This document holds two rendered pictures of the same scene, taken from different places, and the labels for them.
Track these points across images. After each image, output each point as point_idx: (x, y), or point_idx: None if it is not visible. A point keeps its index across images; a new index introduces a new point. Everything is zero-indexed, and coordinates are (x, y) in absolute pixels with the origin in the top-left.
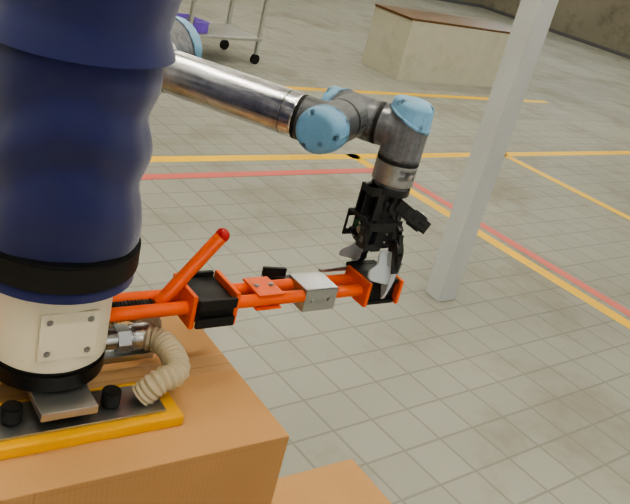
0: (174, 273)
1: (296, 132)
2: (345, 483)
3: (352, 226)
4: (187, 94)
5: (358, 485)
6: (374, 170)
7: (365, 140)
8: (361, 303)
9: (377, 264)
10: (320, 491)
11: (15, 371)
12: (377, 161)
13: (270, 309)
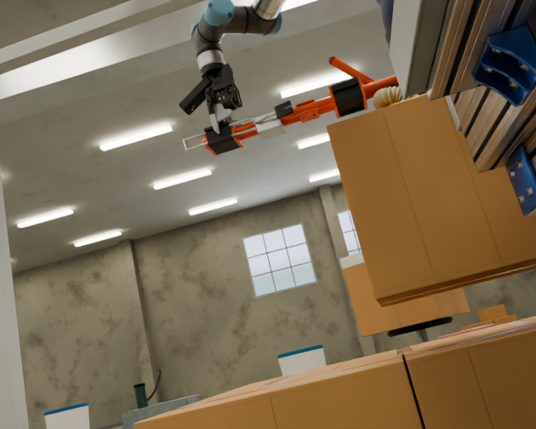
0: (359, 77)
1: (282, 17)
2: (177, 411)
3: (230, 93)
4: None
5: (168, 413)
6: (222, 59)
7: (221, 37)
8: (242, 145)
9: (232, 119)
10: (209, 403)
11: None
12: (221, 53)
13: (310, 120)
